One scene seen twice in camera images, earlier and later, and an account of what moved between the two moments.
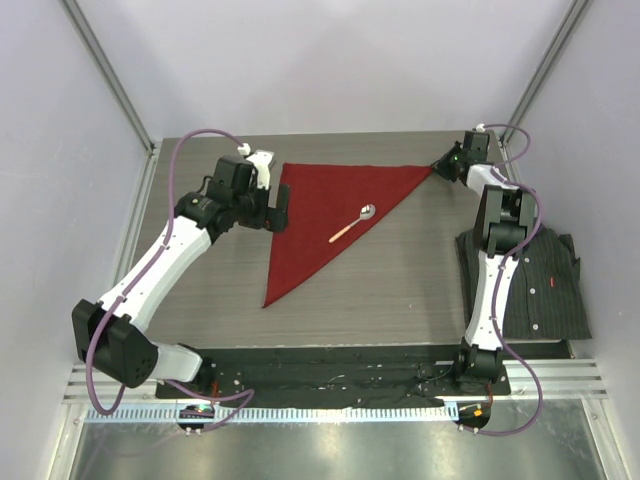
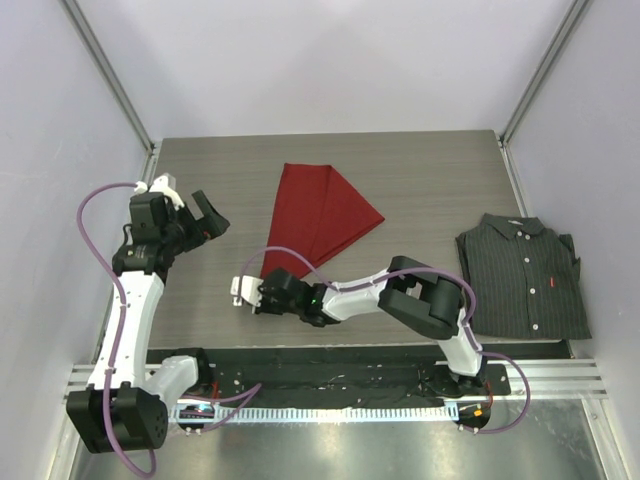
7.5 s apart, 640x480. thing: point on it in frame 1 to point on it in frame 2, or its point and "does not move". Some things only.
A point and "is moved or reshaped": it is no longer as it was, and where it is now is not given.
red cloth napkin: x=325 y=199 is moved or reshaped
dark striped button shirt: x=545 y=298 does not move
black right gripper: x=440 y=165 to x=263 y=306
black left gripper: x=274 y=219 to x=212 y=224
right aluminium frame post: x=568 y=25 does not move
